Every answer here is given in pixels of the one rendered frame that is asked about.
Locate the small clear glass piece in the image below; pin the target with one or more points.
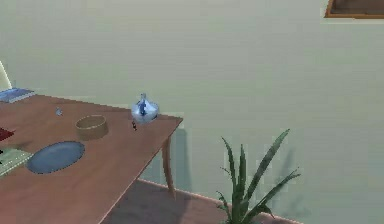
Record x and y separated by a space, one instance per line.
59 111

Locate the small black object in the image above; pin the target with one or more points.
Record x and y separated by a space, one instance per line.
134 125

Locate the green house plant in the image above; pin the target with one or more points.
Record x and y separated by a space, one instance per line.
245 196

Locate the blue book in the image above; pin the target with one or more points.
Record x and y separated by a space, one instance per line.
15 94

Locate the brown wooden table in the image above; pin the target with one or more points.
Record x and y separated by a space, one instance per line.
110 166

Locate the pale green book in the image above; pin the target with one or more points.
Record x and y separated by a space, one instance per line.
11 159

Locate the wood framed wall picture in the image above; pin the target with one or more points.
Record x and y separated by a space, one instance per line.
356 8

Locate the blue round plate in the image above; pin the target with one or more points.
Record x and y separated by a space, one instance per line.
55 157

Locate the tan round bowl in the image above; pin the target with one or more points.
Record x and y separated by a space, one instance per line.
92 128

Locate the dark red book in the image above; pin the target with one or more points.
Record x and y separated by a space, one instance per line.
5 134

